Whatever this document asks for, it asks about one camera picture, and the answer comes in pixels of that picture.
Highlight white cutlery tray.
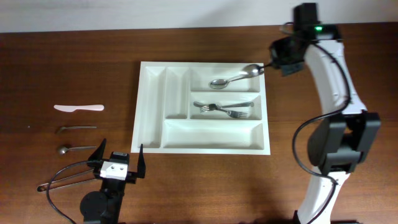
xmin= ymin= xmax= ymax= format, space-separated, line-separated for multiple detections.
xmin=131 ymin=62 xmax=271 ymax=155

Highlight metal tongs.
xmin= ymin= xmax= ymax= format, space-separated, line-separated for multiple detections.
xmin=36 ymin=169 xmax=96 ymax=193

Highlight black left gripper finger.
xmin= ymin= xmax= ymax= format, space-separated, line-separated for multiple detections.
xmin=137 ymin=144 xmax=146 ymax=179
xmin=88 ymin=138 xmax=107 ymax=161

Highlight pink plastic knife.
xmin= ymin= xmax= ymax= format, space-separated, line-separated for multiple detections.
xmin=53 ymin=105 xmax=104 ymax=113

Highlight large metal spoon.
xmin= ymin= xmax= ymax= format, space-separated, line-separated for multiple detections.
xmin=208 ymin=75 xmax=248 ymax=90
xmin=241 ymin=63 xmax=271 ymax=78

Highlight white handled fork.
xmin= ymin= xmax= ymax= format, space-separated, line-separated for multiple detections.
xmin=193 ymin=101 xmax=249 ymax=119

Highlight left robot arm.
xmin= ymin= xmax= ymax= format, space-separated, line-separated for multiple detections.
xmin=80 ymin=139 xmax=146 ymax=223

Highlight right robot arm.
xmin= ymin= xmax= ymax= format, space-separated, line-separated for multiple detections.
xmin=131 ymin=2 xmax=381 ymax=223

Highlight metal fork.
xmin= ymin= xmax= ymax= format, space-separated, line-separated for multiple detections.
xmin=193 ymin=101 xmax=254 ymax=113

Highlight small metal teaspoon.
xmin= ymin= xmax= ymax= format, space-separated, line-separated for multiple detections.
xmin=55 ymin=126 xmax=97 ymax=134
xmin=57 ymin=146 xmax=96 ymax=155

